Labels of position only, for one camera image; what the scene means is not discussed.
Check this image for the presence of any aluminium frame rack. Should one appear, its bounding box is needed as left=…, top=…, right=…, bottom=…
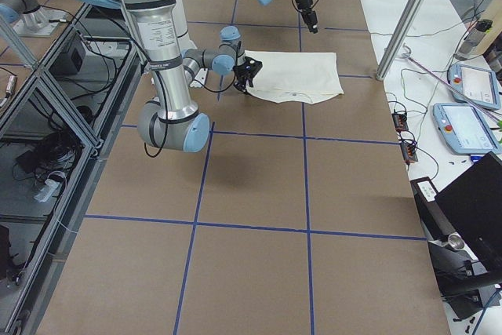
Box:
left=1, top=5, right=140, bottom=334

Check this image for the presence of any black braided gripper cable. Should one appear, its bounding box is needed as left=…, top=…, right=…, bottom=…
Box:
left=191, top=40, right=241, bottom=94

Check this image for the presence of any aluminium frame post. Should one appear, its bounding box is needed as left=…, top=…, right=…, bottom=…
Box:
left=376, top=0, right=424, bottom=81

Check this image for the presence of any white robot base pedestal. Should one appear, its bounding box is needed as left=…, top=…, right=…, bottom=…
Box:
left=172, top=0, right=209, bottom=89

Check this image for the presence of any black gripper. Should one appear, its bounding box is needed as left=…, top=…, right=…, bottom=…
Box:
left=234, top=57, right=263, bottom=93
left=294, top=0, right=318, bottom=33

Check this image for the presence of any small electronics board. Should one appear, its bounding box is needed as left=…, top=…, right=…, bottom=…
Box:
left=391, top=111, right=409, bottom=133
left=399, top=140, right=418, bottom=166

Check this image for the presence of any metal reacher grabber tool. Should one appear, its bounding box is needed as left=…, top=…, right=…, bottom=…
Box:
left=401, top=44, right=502, bottom=123

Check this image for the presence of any far blue teach pendant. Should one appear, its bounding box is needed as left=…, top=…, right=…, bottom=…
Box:
left=448, top=63, right=501, bottom=110

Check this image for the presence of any near blue teach pendant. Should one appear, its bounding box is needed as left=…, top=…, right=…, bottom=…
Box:
left=433, top=103, right=501, bottom=155

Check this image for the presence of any cream long-sleeve shirt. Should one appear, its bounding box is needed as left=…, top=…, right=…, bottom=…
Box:
left=246, top=50, right=344, bottom=104

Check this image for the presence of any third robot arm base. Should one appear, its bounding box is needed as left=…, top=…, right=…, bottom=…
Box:
left=1, top=0, right=67, bottom=38

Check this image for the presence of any blue teach pendant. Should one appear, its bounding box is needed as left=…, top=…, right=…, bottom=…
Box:
left=433, top=103, right=501, bottom=155
left=448, top=63, right=501, bottom=110

